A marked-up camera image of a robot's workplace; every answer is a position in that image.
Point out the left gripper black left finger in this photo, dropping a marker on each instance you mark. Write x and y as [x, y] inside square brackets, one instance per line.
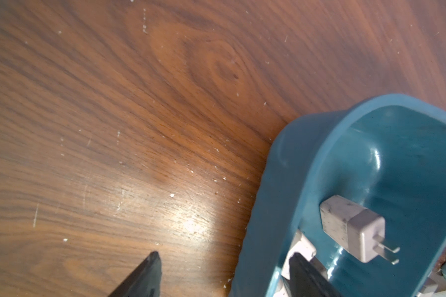
[144, 281]

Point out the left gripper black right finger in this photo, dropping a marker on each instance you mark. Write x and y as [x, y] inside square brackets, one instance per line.
[306, 281]

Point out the dark teal storage tray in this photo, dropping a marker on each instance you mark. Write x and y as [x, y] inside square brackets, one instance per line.
[387, 154]

